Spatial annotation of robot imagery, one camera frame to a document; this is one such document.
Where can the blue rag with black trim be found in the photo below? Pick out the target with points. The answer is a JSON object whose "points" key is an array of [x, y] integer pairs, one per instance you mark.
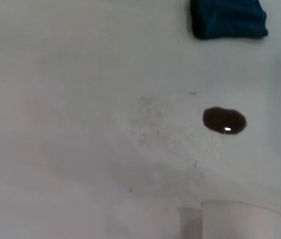
{"points": [[226, 20]]}

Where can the black water stain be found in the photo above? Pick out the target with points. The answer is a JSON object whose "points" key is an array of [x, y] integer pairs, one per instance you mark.
{"points": [[223, 121]]}

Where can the white paper cup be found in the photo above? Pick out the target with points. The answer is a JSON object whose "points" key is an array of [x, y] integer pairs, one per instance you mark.
{"points": [[239, 221]]}

